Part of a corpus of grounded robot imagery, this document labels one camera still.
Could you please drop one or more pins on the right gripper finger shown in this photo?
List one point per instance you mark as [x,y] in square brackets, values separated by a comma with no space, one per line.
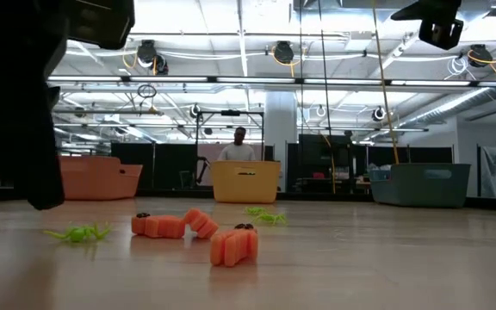
[418,10]

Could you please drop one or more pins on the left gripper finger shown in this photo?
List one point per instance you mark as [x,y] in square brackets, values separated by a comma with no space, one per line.
[32,163]

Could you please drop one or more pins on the green plastic spider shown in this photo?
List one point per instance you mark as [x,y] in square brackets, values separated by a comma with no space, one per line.
[78,233]
[254,210]
[274,218]

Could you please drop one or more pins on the orange caterpillar toy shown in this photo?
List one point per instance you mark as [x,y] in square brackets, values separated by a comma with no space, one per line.
[162,227]
[233,247]

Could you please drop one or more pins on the orange plastic pumpkin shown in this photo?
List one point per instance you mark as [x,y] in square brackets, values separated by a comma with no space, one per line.
[202,224]

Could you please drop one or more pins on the black background robot arm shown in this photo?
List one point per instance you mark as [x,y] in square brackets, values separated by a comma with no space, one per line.
[202,168]

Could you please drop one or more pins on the orange plastic bin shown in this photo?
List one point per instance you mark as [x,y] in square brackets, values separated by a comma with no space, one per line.
[97,178]

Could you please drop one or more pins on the black partition panel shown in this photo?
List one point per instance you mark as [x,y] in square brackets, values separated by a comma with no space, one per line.
[429,155]
[166,163]

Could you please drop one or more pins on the teal plastic bin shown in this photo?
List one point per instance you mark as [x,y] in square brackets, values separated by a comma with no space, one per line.
[420,189]

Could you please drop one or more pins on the dark monitor bank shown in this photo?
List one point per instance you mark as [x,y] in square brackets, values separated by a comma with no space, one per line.
[321,150]

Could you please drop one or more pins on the person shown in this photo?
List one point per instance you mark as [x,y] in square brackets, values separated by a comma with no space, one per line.
[237,151]

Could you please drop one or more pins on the yellow plastic bin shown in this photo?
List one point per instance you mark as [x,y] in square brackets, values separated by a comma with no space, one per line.
[243,189]

